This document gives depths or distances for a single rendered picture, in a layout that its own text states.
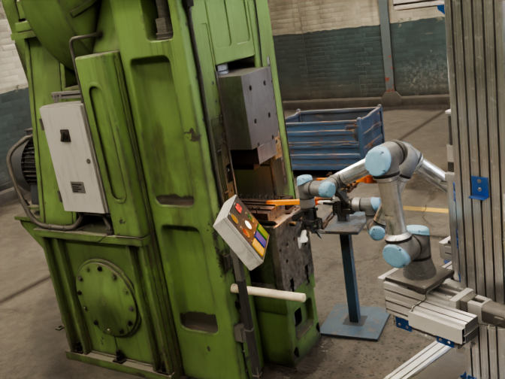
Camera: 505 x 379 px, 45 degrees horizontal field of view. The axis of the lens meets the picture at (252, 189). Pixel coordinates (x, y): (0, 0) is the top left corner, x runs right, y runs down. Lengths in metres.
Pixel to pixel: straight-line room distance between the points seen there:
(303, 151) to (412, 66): 4.20
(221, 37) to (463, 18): 1.33
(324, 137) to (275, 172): 3.57
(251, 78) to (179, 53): 0.44
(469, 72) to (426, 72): 8.49
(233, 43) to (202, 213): 0.95
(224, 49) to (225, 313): 1.45
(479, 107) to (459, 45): 0.26
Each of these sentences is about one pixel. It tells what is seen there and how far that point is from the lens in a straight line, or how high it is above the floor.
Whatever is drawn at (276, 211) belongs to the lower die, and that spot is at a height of 0.96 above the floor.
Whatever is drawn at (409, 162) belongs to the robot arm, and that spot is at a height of 1.26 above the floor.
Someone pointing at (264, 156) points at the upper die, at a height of 1.30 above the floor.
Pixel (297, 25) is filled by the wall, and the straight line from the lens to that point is 12.15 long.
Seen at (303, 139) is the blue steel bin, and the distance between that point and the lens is 7.45.
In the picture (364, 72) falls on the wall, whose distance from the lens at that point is 11.59.
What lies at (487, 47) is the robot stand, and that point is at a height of 1.81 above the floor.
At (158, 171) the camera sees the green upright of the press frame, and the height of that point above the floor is 1.30.
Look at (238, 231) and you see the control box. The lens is 2.84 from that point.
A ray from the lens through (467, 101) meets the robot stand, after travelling 2.68.
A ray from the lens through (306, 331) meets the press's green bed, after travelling 3.90.
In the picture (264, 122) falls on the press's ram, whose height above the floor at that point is 1.47.
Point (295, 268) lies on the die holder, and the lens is 3.67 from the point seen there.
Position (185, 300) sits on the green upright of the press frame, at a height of 0.50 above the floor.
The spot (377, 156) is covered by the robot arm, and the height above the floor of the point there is 1.43.
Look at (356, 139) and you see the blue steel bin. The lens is 7.17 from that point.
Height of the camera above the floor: 2.10
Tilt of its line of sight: 16 degrees down
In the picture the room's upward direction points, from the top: 9 degrees counter-clockwise
